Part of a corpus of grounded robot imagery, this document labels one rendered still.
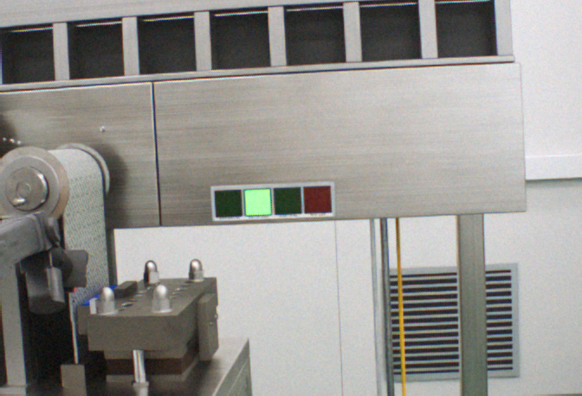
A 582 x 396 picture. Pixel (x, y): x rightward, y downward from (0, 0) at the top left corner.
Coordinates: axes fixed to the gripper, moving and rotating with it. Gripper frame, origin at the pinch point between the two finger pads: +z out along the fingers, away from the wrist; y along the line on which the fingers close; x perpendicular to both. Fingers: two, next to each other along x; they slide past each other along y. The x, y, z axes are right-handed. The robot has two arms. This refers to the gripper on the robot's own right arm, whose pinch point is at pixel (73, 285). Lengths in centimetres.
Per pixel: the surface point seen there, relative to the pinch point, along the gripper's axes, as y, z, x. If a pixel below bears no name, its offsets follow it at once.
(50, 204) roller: -2.1, -9.7, 11.5
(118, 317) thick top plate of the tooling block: 9.6, -3.1, -7.0
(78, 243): 0.3, 0.0, 8.1
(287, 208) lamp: 35.9, 21.4, 22.7
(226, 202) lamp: 23.7, 20.6, 24.2
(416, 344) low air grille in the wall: 69, 266, 60
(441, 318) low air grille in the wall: 81, 260, 70
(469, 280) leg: 74, 45, 14
